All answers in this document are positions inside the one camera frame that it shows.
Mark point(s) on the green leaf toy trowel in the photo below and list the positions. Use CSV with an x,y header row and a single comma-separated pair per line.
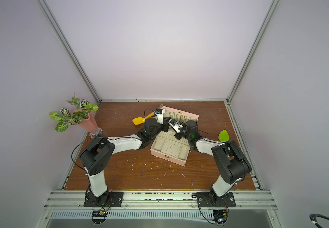
x,y
223,136

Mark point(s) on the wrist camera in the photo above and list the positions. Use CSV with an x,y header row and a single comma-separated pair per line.
x,y
160,115
177,126

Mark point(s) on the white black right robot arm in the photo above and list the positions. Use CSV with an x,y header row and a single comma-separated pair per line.
x,y
232,164

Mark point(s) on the yellow toy shovel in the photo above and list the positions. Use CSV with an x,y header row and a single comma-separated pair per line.
x,y
141,120

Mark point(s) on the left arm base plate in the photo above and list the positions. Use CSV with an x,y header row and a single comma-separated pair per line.
x,y
107,199

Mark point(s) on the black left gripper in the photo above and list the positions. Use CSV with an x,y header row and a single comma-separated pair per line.
x,y
164,126

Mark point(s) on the pink jewelry box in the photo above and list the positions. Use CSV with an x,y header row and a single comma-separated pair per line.
x,y
166,146

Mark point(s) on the potted plant pink vase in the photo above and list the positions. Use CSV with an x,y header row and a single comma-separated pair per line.
x,y
82,115

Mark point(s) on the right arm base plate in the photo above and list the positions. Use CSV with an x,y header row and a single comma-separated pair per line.
x,y
210,200

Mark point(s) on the aluminium mounting rail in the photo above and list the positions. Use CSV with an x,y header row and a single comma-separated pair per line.
x,y
155,204

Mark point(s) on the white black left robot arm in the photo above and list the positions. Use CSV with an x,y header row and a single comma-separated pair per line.
x,y
97,154

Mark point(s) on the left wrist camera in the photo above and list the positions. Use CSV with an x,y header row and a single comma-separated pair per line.
x,y
160,115

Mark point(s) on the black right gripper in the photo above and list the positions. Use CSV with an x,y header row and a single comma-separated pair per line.
x,y
178,134

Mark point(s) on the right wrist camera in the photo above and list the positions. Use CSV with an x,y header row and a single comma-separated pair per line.
x,y
177,126

